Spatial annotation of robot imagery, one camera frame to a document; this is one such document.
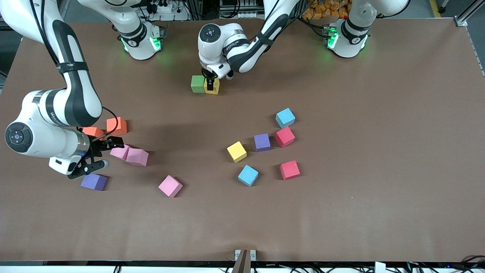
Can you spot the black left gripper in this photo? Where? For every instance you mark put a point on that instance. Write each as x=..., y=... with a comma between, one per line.
x=209, y=79

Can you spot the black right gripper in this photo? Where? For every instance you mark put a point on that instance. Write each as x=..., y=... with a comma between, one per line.
x=96, y=148

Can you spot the yellow foam cube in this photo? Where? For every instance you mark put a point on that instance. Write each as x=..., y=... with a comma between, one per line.
x=216, y=88
x=237, y=151

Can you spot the green foam cube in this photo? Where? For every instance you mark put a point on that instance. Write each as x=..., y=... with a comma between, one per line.
x=197, y=84

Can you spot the light blue foam cube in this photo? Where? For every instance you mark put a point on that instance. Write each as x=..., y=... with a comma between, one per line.
x=285, y=117
x=248, y=175

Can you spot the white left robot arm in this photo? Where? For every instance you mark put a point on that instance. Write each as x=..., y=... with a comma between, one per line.
x=219, y=41

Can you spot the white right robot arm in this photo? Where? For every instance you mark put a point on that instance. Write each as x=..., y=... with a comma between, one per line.
x=45, y=132

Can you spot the pink foam cube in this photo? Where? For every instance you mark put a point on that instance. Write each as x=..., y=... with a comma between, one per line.
x=136, y=156
x=169, y=185
x=120, y=152

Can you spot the orange foam cube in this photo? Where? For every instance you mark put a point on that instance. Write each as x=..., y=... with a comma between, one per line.
x=116, y=126
x=93, y=132

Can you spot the purple foam cube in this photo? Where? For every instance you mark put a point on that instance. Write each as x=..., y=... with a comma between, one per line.
x=93, y=182
x=262, y=142

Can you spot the grey control box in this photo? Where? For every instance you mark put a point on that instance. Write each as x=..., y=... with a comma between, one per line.
x=235, y=7

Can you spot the white power strip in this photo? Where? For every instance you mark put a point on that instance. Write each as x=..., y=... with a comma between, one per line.
x=165, y=7

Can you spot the red foam cube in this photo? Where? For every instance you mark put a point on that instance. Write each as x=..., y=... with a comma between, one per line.
x=290, y=170
x=285, y=136

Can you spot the bag of orange items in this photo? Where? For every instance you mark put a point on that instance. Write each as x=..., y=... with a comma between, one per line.
x=326, y=9

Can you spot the brown paper table cover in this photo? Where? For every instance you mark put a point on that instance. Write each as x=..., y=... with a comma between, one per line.
x=341, y=212

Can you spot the small white box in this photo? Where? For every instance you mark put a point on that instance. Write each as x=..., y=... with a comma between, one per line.
x=380, y=267

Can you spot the grey metal camera bracket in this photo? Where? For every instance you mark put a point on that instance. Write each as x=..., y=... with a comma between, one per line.
x=242, y=263

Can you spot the aluminium frame profile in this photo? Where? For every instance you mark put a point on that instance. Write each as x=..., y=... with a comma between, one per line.
x=464, y=15

